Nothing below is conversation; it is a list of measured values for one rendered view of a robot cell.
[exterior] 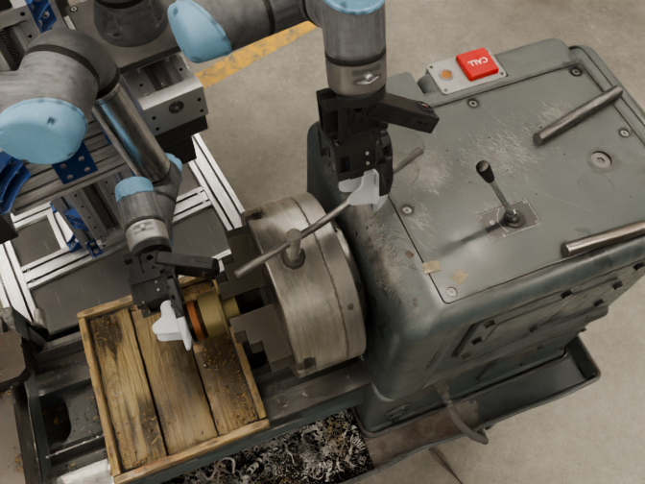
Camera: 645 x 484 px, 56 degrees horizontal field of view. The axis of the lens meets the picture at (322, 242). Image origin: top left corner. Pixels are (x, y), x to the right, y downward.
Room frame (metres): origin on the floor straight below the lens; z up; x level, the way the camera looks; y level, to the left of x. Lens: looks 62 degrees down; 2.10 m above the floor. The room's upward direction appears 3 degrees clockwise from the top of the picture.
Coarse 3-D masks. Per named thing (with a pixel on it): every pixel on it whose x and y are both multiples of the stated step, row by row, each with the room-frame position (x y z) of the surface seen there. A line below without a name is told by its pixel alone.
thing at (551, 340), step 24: (600, 312) 0.52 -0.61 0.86; (528, 336) 0.45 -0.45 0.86; (552, 336) 0.46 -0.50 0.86; (360, 360) 0.39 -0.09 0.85; (480, 360) 0.40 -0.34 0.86; (504, 360) 0.43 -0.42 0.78; (528, 360) 0.47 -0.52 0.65; (432, 384) 0.34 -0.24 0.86; (456, 384) 0.40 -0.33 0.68; (480, 384) 0.43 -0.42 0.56; (360, 408) 0.35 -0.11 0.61; (384, 408) 0.32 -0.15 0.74; (408, 408) 0.34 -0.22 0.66; (432, 408) 0.37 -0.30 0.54
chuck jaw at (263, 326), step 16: (272, 304) 0.40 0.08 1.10; (240, 320) 0.37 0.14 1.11; (256, 320) 0.37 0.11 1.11; (272, 320) 0.37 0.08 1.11; (240, 336) 0.35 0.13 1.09; (256, 336) 0.34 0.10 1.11; (272, 336) 0.34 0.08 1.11; (272, 352) 0.31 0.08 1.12; (288, 352) 0.31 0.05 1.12; (272, 368) 0.29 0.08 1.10; (304, 368) 0.30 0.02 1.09
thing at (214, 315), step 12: (192, 300) 0.41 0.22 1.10; (204, 300) 0.40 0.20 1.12; (216, 300) 0.40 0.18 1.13; (228, 300) 0.41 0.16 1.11; (192, 312) 0.38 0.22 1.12; (204, 312) 0.38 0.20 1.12; (216, 312) 0.38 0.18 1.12; (228, 312) 0.39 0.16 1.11; (240, 312) 0.39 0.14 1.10; (192, 324) 0.36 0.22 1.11; (204, 324) 0.36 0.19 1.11; (216, 324) 0.36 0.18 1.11; (228, 324) 0.37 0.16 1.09; (192, 336) 0.34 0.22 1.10; (204, 336) 0.35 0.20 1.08; (216, 336) 0.35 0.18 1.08; (228, 336) 0.35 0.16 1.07
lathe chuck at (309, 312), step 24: (264, 216) 0.52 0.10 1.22; (288, 216) 0.51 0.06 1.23; (264, 240) 0.46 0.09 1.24; (312, 240) 0.46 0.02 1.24; (264, 264) 0.43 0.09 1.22; (312, 264) 0.42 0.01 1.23; (288, 288) 0.38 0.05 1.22; (312, 288) 0.39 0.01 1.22; (288, 312) 0.35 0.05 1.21; (312, 312) 0.36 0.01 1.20; (336, 312) 0.36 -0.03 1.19; (288, 336) 0.33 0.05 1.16; (312, 336) 0.33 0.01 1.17; (336, 336) 0.33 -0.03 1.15; (336, 360) 0.32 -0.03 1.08
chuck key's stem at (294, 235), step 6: (294, 228) 0.44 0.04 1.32; (288, 234) 0.43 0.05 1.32; (294, 234) 0.43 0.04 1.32; (300, 234) 0.43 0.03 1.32; (288, 240) 0.42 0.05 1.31; (294, 240) 0.42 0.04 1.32; (300, 240) 0.43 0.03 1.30; (294, 246) 0.42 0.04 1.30; (288, 252) 0.42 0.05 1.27; (294, 252) 0.42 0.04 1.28; (294, 258) 0.43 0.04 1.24
